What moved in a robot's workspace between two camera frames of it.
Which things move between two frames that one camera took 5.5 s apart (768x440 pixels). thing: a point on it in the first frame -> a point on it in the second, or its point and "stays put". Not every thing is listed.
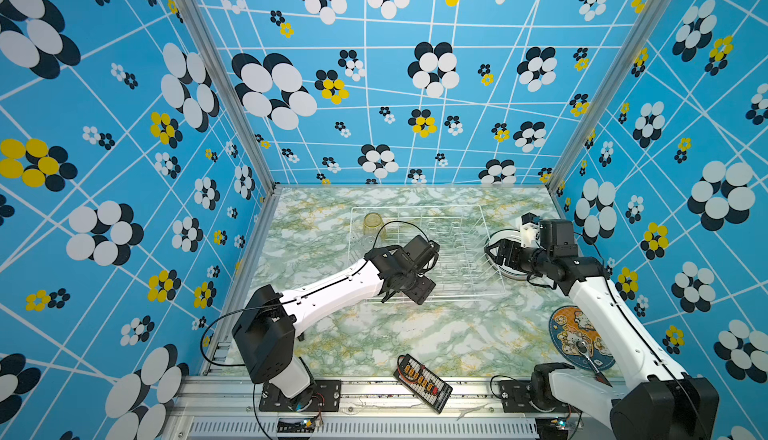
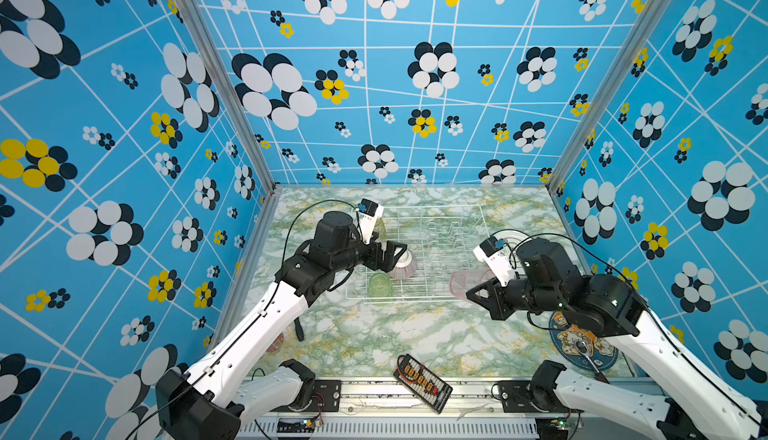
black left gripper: (421, 293) -> (389, 259)
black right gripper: (506, 248) -> (494, 303)
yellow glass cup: (373, 226) stays put
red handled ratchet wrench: (582, 347) stays put
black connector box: (422, 382) stays put
